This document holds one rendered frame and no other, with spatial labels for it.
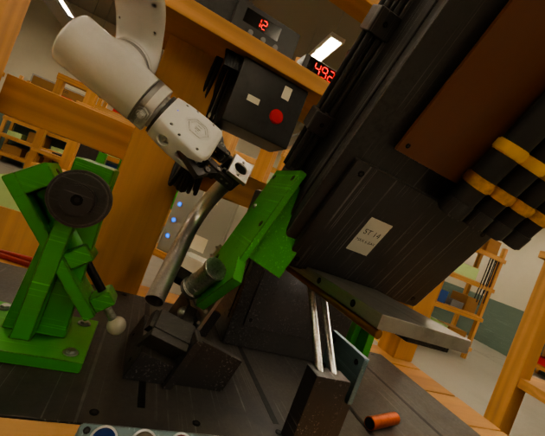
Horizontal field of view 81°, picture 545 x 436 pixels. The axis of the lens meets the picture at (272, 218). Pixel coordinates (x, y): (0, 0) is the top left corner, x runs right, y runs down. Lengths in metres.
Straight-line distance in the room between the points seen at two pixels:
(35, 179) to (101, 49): 0.21
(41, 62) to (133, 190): 10.67
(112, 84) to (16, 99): 0.45
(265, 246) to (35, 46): 11.23
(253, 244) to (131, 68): 0.32
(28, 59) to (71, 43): 10.97
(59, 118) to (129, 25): 0.38
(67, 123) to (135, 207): 0.26
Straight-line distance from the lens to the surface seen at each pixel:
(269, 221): 0.49
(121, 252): 0.86
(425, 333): 0.46
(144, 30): 0.65
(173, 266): 0.57
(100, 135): 0.94
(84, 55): 0.57
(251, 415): 0.56
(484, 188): 0.53
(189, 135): 0.56
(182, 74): 0.87
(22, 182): 0.52
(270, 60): 0.80
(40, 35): 11.64
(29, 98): 0.98
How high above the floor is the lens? 1.19
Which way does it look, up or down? level
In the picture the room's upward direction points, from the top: 21 degrees clockwise
